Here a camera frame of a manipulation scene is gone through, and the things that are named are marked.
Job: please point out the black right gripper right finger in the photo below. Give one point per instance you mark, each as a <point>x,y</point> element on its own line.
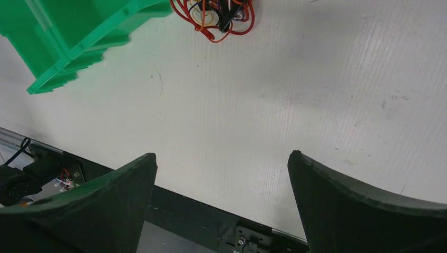
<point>342,214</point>

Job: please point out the green compartment bin tray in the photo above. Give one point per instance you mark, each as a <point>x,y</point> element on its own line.
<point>57,39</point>

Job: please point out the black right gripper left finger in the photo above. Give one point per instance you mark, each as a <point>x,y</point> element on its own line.
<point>103,215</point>

